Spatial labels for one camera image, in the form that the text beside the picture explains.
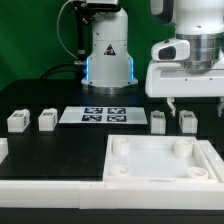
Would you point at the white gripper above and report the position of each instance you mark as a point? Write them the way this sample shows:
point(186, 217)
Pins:
point(170, 79)

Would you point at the white square tabletop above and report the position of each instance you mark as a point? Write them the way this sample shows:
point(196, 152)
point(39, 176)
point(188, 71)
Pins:
point(136, 158)

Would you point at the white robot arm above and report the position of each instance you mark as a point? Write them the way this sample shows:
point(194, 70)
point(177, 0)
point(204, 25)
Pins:
point(191, 64)

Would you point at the white tag sheet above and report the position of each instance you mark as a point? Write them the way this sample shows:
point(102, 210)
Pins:
point(103, 115)

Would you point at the white left fence block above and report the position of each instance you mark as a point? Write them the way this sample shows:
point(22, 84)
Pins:
point(3, 149)

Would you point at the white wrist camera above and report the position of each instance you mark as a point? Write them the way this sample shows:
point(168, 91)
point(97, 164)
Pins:
point(171, 50)

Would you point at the white right fence wall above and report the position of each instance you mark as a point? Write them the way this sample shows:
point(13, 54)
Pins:
point(216, 162)

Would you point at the white fence wall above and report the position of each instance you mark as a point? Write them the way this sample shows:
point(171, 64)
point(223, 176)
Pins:
point(99, 195)
point(216, 162)

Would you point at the white front fence wall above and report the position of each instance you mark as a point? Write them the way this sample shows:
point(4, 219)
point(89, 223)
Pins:
point(99, 195)

